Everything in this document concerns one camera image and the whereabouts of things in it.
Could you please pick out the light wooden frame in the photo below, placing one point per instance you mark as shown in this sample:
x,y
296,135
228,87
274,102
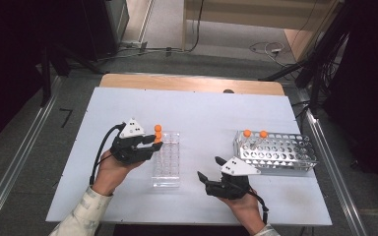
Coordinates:
x,y
259,16

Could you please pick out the person's right hand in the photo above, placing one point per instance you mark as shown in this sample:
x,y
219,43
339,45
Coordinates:
x,y
247,209

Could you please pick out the metal floor rail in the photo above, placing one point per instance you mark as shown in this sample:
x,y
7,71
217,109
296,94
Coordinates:
x,y
19,160
320,139

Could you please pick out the clear plastic tube rack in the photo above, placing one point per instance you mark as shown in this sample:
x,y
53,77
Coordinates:
x,y
167,164

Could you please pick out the black cabinet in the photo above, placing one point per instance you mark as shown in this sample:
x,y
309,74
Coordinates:
x,y
105,29

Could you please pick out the black curtain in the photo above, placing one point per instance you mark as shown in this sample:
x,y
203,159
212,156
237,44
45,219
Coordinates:
x,y
6,65
370,82

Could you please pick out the person's left hand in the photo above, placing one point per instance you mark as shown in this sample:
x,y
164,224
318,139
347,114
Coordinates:
x,y
111,175

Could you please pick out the black tripod stand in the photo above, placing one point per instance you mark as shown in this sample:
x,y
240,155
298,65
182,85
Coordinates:
x,y
46,85

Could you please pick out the orange-capped clear tube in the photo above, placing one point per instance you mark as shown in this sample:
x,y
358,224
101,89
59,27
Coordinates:
x,y
158,134
263,133
157,128
157,140
247,133

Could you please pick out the clear rack with tubes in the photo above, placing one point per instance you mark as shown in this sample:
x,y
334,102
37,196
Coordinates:
x,y
292,150

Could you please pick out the grey power strip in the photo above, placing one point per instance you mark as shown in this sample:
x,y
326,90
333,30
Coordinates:
x,y
133,44

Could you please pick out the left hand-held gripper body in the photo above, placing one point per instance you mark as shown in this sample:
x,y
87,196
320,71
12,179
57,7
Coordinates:
x,y
132,131

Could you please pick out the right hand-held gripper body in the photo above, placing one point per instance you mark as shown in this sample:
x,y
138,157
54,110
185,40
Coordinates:
x,y
238,167

